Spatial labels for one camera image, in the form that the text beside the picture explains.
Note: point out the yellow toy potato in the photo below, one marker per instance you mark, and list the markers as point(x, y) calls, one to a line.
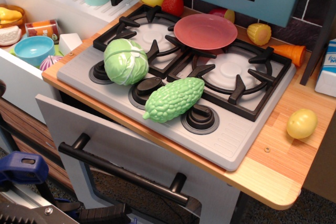
point(302, 123)

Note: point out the pink plastic plate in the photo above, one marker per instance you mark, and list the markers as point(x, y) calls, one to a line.
point(205, 31)

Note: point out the red toy strawberry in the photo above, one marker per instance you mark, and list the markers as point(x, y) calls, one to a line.
point(174, 7)

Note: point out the red orange toy can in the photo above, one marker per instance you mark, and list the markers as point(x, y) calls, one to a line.
point(48, 28)

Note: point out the white toy wedge block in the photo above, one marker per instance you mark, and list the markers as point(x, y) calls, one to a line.
point(69, 42)

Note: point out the green toy cabbage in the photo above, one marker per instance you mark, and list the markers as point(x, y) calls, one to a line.
point(125, 62)

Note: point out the orange plastic bowl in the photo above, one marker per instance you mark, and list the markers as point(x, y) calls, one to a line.
point(21, 22)

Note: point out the black left burner grate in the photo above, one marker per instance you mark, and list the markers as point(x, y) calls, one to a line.
point(153, 30)

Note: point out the purple toy onion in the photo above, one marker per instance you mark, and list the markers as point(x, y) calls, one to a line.
point(49, 61)

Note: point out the yellow toy pepper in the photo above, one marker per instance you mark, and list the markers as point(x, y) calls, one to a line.
point(9, 16)

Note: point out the black left stove knob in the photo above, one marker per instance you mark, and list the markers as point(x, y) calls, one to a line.
point(98, 75)

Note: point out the black stove knob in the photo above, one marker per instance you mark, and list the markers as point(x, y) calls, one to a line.
point(140, 92)
point(200, 120)
point(98, 75)

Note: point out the blue plastic bowl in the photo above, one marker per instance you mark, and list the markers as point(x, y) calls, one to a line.
point(33, 50)

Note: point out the white toy bread piece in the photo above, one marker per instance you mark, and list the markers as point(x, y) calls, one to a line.
point(10, 35)

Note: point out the black middle stove knob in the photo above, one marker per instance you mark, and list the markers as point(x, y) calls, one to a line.
point(140, 92)

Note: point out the red yellow toy fruit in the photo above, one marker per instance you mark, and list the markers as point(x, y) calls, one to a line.
point(224, 12)

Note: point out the green toy bitter gourd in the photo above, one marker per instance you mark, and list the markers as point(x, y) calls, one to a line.
point(173, 99)

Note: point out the white oven door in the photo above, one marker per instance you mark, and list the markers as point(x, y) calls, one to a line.
point(210, 199)

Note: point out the grey toy stove top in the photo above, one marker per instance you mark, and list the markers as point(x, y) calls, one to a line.
point(225, 147)

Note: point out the yellow toy corn cob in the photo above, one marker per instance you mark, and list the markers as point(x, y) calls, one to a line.
point(259, 34)

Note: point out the black right stove knob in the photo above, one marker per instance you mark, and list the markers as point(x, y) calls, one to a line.
point(200, 120)

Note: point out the orange toy carrot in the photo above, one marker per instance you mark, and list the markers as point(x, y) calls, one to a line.
point(294, 52)

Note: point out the blue clamp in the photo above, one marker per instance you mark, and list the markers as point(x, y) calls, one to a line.
point(23, 168)

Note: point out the white blue milk carton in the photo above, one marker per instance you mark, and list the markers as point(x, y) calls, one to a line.
point(327, 76)

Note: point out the black oven door handle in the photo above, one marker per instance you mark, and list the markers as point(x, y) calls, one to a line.
point(173, 193)

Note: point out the black clamp handle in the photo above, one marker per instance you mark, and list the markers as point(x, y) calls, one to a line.
point(111, 214)

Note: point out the metal mounting rail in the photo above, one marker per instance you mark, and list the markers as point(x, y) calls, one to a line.
point(19, 204)

